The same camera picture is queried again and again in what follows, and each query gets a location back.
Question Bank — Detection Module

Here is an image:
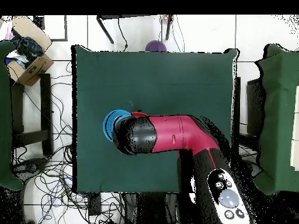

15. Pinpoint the black power strip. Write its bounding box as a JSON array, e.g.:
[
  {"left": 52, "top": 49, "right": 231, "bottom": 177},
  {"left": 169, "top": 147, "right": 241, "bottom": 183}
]
[{"left": 87, "top": 192, "right": 102, "bottom": 216}]

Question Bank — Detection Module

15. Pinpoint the purple plastic bowl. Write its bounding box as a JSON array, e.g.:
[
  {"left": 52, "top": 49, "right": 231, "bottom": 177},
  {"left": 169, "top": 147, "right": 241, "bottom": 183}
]
[{"left": 145, "top": 40, "right": 168, "bottom": 53}]

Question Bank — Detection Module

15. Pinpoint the tangle of black cables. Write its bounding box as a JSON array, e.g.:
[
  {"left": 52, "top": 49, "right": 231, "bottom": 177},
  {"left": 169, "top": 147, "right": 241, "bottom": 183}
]
[{"left": 11, "top": 60, "right": 122, "bottom": 224}]

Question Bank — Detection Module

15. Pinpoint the cardboard box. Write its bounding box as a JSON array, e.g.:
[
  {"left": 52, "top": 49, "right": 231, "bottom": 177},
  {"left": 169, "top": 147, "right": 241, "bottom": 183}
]
[{"left": 5, "top": 16, "right": 55, "bottom": 88}]

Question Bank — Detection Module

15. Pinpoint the black box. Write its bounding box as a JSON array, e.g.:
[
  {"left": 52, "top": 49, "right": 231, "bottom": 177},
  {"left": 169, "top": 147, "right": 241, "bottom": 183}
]
[{"left": 33, "top": 15, "right": 46, "bottom": 30}]

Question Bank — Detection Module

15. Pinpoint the black bench frame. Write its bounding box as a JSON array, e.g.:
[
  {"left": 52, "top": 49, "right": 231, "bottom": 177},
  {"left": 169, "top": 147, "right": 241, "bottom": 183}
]
[{"left": 10, "top": 73, "right": 54, "bottom": 156}]

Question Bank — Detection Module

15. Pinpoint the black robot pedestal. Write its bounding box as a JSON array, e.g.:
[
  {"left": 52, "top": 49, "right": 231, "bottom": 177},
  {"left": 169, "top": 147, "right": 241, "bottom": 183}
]
[{"left": 120, "top": 192, "right": 183, "bottom": 224}]

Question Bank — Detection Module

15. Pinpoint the beige board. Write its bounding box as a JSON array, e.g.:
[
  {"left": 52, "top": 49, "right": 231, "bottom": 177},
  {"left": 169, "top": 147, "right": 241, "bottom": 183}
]
[{"left": 290, "top": 85, "right": 299, "bottom": 172}]

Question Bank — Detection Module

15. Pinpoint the black stand base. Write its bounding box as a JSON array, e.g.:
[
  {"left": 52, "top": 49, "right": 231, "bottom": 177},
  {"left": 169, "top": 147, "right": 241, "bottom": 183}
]
[
  {"left": 247, "top": 160, "right": 263, "bottom": 180},
  {"left": 11, "top": 157, "right": 48, "bottom": 181}
]

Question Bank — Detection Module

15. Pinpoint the small blue flat-bottomed bowl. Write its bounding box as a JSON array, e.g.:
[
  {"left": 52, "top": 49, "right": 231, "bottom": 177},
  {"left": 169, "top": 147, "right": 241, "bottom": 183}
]
[{"left": 102, "top": 109, "right": 133, "bottom": 142}]

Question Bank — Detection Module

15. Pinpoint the green cloth covered table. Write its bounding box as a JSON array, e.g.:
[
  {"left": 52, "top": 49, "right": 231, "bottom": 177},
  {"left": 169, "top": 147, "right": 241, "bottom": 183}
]
[
  {"left": 253, "top": 43, "right": 299, "bottom": 196},
  {"left": 0, "top": 40, "right": 24, "bottom": 191}
]

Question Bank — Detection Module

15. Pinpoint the dark clothes bundle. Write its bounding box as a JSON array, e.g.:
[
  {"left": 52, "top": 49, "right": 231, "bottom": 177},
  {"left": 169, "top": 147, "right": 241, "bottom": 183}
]
[{"left": 8, "top": 30, "right": 45, "bottom": 68}]

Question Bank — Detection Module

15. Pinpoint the dark green tablecloth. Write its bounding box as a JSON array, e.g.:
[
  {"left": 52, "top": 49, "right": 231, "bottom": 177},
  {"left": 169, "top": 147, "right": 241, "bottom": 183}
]
[{"left": 71, "top": 44, "right": 239, "bottom": 194}]

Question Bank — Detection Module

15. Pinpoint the black metal table frame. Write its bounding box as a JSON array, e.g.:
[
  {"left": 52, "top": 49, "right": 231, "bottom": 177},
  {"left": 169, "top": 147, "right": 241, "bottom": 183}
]
[{"left": 96, "top": 15, "right": 175, "bottom": 45}]

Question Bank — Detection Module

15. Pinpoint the black cable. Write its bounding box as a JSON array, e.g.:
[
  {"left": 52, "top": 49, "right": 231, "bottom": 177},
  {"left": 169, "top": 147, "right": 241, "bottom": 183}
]
[{"left": 117, "top": 17, "right": 130, "bottom": 51}]

